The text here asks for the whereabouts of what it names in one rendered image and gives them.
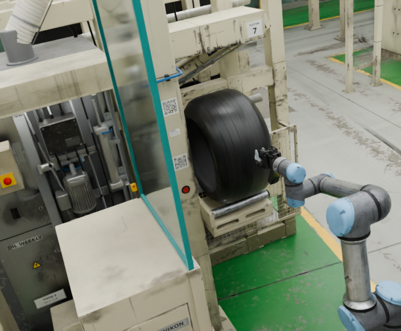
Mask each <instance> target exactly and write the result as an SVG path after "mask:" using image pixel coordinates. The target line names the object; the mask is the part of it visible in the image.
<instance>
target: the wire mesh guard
mask: <svg viewBox="0 0 401 331"><path fill-rule="evenodd" d="M292 128H294V130H295V131H294V132H293V136H294V142H293V143H294V148H295V150H294V151H295V153H294V154H293V155H295V163H299V158H298V146H297V124H293V125H289V126H287V127H283V128H281V129H277V130H275V131H271V132H269V133H270V135H273V141H275V140H274V134H277V138H278V133H280V132H281V136H282V131H286V130H290V129H292ZM280 139H281V138H280ZM276 140H277V139H276ZM288 140H289V143H290V136H289V139H288ZM288 140H286V138H285V143H286V141H288ZM290 144H291V143H290ZM298 209H299V212H298V213H295V208H294V213H292V214H289V215H288V213H287V214H286V216H285V217H282V218H280V216H279V219H277V220H275V221H273V220H274V219H272V221H271V220H270V221H271V222H269V217H268V218H267V219H268V221H267V222H268V223H267V222H266V223H267V224H264V225H262V224H261V226H260V227H258V224H257V228H254V229H250V231H247V230H246V232H244V233H243V231H242V233H241V234H239V233H240V232H238V235H237V236H235V235H236V234H235V233H234V237H232V238H229V239H227V240H224V241H222V242H219V243H217V244H214V245H212V243H211V244H210V246H209V247H208V250H211V249H213V248H216V247H218V246H221V245H223V244H226V243H228V242H231V241H233V240H236V239H238V238H241V237H243V236H246V235H248V234H251V233H253V232H256V231H259V230H261V229H263V228H266V227H269V226H271V225H273V224H276V223H279V222H280V221H283V220H286V219H289V218H290V217H293V216H296V215H299V214H300V213H301V207H299V208H298ZM286 211H287V210H286Z"/></svg>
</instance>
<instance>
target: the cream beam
mask: <svg viewBox="0 0 401 331"><path fill-rule="evenodd" d="M260 19H261V20H262V28H263V34H262V35H258V36H255V37H250V38H248V35H247V22H252V21H255V20H260ZM168 26H169V33H170V37H171V44H172V48H173V55H174V59H175V61H177V60H182V59H185V58H189V57H192V56H197V55H201V54H204V53H209V52H211V51H216V50H219V49H224V48H227V47H231V46H235V45H239V44H242V43H247V42H250V41H254V40H257V39H262V38H264V37H266V31H265V22H264V10H261V9H254V8H251V7H244V6H240V7H236V8H232V9H227V10H224V11H219V12H214V13H211V14H205V15H202V16H197V17H193V18H189V19H185V20H180V21H177V22H172V23H168Z"/></svg>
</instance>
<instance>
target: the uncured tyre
mask: <svg viewBox="0 0 401 331"><path fill-rule="evenodd" d="M184 117H185V121H186V128H187V132H188V140H189V143H190V150H191V155H192V161H193V166H194V173H195V176H196V179H197V181H198V183H199V184H200V186H201V188H202V189H203V191H204V192H205V193H206V195H208V197H210V198H211V199H212V200H215V201H217V202H219V203H221V204H231V203H233V202H236V201H238V200H241V199H244V198H247V197H249V196H252V195H254V194H257V193H260V192H261V191H262V190H264V189H265V188H266V187H267V186H268V184H269V182H268V177H269V174H270V169H269V168H268V169H264V168H262V167H259V166H257V165H256V162H255V150H257V151H258V150H261V149H262V148H264V149H269V148H271V146H272V140H271V137H270V133H269V131H268V127H267V125H266V122H265V120H264V118H263V116H262V114H261V112H260V111H259V109H258V108H257V106H256V105H255V103H254V102H253V101H252V100H251V99H250V98H249V97H248V96H246V95H244V94H243V93H241V92H239V91H238V90H236V89H223V90H220V91H215V92H213V93H209V94H206V95H202V96H199V97H196V98H194V99H192V100H191V101H189V102H188V104H187V105H186V108H185V109H184Z"/></svg>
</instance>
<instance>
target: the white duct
mask: <svg viewBox="0 0 401 331"><path fill-rule="evenodd" d="M49 1H50V0H17V3H16V6H15V7H14V10H13V12H12V13H11V17H10V20H9V22H8V24H7V27H6V28H5V30H16V31H17V33H18V34H17V37H18V38H19V39H17V43H23V44H29V43H31V42H32V39H33V37H34V35H35V33H36V31H37V29H38V27H39V24H40V21H41V19H42V17H43V15H44V13H45V11H46V8H47V6H48V4H49Z"/></svg>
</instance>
